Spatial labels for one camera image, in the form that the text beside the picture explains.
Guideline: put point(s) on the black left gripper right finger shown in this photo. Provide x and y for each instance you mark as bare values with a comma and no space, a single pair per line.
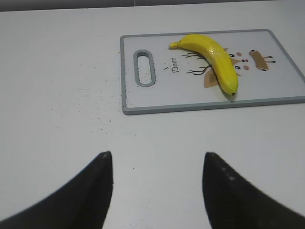
231,202

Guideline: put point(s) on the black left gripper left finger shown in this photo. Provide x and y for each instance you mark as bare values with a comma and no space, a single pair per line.
82,203

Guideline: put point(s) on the yellow plastic banana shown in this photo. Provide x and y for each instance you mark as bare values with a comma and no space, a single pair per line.
215,55

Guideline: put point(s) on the white grey deer cutting board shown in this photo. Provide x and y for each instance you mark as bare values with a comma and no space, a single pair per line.
156,79

